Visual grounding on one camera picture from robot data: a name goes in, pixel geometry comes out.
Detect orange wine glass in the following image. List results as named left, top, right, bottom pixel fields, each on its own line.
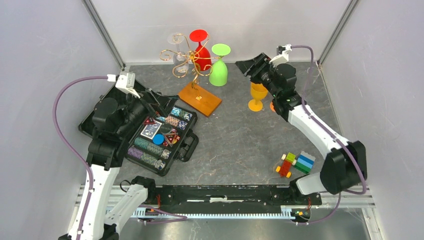
left=269, top=102, right=276, bottom=112

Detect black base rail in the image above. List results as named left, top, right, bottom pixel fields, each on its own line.
left=132, top=184, right=321, bottom=224

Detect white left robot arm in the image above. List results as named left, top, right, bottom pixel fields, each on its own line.
left=62, top=89, right=178, bottom=240

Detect red toy brick car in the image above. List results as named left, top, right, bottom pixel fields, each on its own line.
left=275, top=152, right=296, bottom=178

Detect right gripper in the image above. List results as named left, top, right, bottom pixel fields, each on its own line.
left=235, top=52, right=280, bottom=99

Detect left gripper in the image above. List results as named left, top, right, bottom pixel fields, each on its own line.
left=116, top=86, right=180, bottom=137

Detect blue white toy block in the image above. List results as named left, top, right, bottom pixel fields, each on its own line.
left=294, top=151, right=316, bottom=174

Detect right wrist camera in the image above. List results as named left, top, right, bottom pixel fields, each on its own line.
left=269, top=44, right=292, bottom=66

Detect black poker chip case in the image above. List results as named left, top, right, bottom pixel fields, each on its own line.
left=78, top=72, right=200, bottom=177

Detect yellow wine glass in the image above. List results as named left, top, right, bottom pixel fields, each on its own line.
left=248, top=82, right=268, bottom=112

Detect green wine glass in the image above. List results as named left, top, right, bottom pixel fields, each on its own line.
left=209, top=43, right=231, bottom=87

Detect gold wire glass rack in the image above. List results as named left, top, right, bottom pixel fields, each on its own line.
left=159, top=33, right=222, bottom=117

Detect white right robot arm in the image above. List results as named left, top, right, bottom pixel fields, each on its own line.
left=235, top=53, right=367, bottom=204

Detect red wine glass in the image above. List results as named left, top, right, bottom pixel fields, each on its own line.
left=189, top=29, right=212, bottom=72

